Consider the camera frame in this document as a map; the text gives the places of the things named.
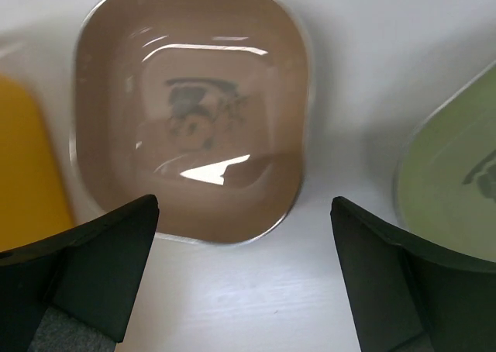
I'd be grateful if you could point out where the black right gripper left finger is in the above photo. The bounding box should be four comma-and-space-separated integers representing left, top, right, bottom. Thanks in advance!
1, 195, 159, 351

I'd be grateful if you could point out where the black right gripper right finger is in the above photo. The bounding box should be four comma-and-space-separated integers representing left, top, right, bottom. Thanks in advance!
331, 197, 495, 351

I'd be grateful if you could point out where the brown panda plate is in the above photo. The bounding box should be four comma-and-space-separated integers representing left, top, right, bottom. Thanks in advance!
70, 0, 314, 245

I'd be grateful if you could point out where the yellow plastic bin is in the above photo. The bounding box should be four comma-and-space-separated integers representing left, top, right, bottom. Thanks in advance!
1, 75, 74, 251

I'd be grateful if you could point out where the green panda plate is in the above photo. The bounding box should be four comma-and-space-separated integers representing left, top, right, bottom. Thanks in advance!
394, 63, 495, 261

